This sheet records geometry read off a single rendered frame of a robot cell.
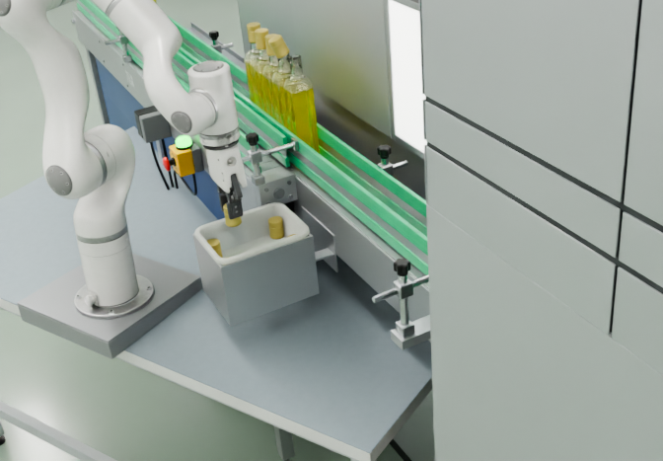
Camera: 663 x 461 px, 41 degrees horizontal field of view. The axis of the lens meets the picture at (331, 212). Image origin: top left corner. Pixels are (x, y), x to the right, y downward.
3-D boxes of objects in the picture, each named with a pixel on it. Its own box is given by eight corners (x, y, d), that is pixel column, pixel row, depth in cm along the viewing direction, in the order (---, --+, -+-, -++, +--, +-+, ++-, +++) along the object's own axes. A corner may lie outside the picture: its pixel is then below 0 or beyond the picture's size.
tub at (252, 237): (317, 264, 199) (313, 230, 195) (225, 297, 191) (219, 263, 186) (284, 231, 213) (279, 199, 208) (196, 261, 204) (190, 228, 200)
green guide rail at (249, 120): (290, 166, 213) (286, 136, 209) (286, 168, 213) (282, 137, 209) (99, 4, 350) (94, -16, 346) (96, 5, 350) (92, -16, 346)
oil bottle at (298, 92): (321, 159, 216) (313, 76, 206) (300, 165, 214) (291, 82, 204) (311, 150, 221) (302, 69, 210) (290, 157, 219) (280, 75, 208)
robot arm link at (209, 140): (246, 128, 179) (248, 142, 181) (229, 115, 186) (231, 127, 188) (207, 140, 176) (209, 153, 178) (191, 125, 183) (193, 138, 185)
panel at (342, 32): (523, 212, 167) (528, 38, 150) (510, 216, 166) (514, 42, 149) (309, 75, 238) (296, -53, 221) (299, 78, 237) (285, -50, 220)
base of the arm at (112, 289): (110, 328, 205) (97, 259, 197) (58, 303, 216) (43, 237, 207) (170, 290, 219) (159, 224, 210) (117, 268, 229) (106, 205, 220)
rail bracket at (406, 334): (464, 350, 164) (462, 248, 153) (386, 384, 158) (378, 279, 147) (449, 337, 168) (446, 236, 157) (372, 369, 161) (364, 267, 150)
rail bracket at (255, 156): (302, 172, 210) (297, 123, 204) (237, 192, 204) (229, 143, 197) (297, 167, 212) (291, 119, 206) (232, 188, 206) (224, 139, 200)
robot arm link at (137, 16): (94, 3, 165) (205, 124, 167) (146, -22, 177) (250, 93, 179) (75, 33, 171) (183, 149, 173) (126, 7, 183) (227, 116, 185)
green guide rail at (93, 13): (261, 175, 210) (257, 144, 206) (258, 177, 210) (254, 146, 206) (80, 8, 348) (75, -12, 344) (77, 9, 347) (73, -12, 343)
